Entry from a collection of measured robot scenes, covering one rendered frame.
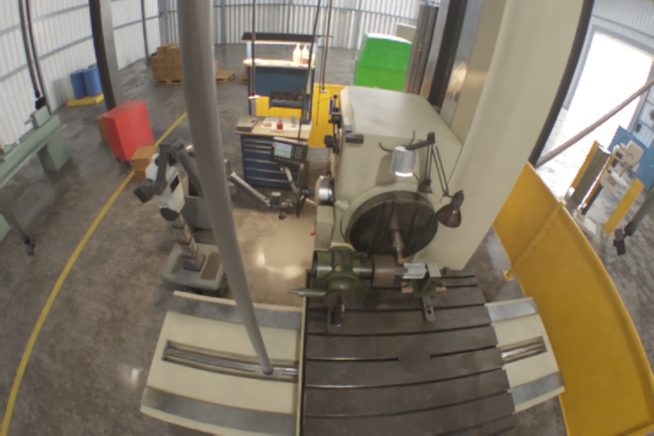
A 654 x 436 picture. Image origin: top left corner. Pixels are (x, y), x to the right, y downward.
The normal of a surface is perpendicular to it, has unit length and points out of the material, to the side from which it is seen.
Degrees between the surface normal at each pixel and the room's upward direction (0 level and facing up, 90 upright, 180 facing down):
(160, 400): 0
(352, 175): 90
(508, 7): 90
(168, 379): 0
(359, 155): 90
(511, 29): 90
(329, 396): 0
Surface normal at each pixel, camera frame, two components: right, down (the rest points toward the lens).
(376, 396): 0.09, -0.77
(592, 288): -1.00, -0.07
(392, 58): 0.00, 0.55
